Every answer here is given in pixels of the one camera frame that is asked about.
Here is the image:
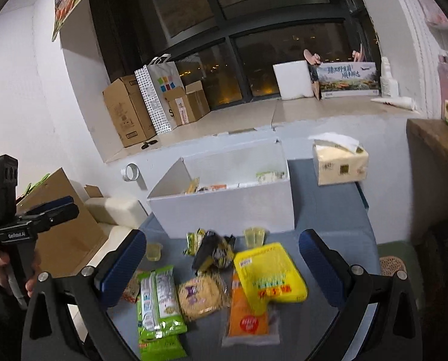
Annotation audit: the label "green pea snack packet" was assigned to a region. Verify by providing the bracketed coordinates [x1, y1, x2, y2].
[183, 228, 206, 257]

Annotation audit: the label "white spray bottle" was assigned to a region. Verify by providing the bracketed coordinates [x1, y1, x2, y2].
[380, 56, 399, 98]

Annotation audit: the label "long white cracker pack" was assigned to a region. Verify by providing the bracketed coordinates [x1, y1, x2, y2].
[256, 171, 286, 184]

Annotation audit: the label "orange corn cake packet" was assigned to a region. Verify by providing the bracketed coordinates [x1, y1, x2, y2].
[121, 270, 143, 303]

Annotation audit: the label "flat cardboard sheet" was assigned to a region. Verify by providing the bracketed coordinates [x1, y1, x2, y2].
[17, 169, 107, 278]

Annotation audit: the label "green seaweed snack bag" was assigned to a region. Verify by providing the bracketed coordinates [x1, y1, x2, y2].
[138, 336, 187, 361]

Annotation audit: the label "white storage box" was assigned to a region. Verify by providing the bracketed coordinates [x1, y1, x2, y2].
[147, 139, 295, 239]

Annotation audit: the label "black silver snack bag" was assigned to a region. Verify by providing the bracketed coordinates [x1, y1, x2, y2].
[192, 231, 236, 275]

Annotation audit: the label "small open cardboard box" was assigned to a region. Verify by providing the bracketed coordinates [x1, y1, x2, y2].
[164, 81, 210, 125]

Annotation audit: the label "landscape printed long box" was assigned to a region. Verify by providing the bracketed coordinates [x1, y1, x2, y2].
[317, 62, 379, 99]

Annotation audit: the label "green white snack bag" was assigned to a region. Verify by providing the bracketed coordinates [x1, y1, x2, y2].
[137, 266, 187, 341]

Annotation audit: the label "white foam box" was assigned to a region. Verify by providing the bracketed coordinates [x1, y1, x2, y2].
[273, 60, 314, 100]

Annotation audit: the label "person left hand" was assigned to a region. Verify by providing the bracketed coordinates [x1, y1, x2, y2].
[0, 249, 41, 297]

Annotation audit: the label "blue grey table cloth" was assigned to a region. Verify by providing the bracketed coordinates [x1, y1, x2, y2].
[111, 160, 380, 360]

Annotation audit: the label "black scissors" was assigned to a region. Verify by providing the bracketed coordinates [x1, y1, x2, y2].
[141, 139, 159, 150]

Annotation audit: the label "clear jelly cup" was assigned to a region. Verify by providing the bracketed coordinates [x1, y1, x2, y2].
[145, 243, 163, 262]
[243, 227, 266, 248]

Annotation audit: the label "wooden side table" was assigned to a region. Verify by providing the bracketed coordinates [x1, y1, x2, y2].
[405, 117, 448, 185]

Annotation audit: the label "dotted white paper bag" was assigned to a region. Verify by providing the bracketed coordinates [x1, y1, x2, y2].
[134, 54, 183, 134]

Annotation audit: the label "yellow tissue pack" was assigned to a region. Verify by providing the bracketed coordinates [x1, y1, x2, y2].
[309, 132, 369, 186]

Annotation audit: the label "yellow snack bag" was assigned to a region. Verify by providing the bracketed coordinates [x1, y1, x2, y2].
[234, 242, 308, 315]

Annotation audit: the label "white tape roll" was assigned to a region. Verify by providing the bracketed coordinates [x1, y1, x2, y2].
[120, 163, 141, 182]

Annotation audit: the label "kuromi noodle snack packet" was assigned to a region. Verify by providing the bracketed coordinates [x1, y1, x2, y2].
[177, 273, 230, 322]

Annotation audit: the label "tall cardboard box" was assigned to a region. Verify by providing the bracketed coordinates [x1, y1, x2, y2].
[102, 74, 156, 147]

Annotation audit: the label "round biscuit packet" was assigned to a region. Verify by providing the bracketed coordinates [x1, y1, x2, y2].
[186, 178, 200, 194]

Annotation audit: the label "orange cake clear packet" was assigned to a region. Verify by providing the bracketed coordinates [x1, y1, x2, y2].
[221, 270, 280, 347]

